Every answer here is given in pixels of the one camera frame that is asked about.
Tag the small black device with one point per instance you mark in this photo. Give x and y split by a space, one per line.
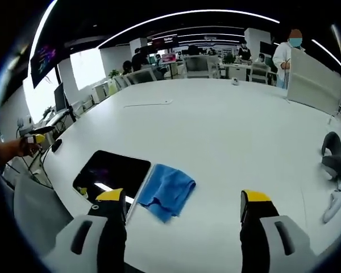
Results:
57 145

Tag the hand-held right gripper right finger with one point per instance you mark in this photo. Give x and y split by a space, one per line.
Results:
258 227

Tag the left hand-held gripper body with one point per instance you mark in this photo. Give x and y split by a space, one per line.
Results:
25 125

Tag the grey headset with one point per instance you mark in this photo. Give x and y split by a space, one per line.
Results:
334 155

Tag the blue cleaning cloth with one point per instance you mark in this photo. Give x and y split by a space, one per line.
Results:
166 190

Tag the white handheld controller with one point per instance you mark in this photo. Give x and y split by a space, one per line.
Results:
335 204

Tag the pink display screen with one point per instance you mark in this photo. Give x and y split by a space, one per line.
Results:
168 58

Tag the white mesh office chair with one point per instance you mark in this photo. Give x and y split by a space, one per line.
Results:
197 66
258 73
142 76

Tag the white desk divider panel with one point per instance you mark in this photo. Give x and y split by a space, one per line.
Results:
312 79

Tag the small white object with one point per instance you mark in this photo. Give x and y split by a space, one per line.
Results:
235 82

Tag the thin white strip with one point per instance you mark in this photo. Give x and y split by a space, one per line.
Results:
150 103

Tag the green potted plant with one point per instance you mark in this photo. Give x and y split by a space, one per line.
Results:
113 74
228 58

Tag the black tablet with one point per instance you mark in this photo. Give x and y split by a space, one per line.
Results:
113 173

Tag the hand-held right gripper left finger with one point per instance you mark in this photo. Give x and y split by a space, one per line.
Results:
113 227

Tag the black computer monitor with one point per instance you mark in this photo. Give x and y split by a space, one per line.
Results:
60 98

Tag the dark wall screen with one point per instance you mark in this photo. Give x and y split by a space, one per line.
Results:
42 65

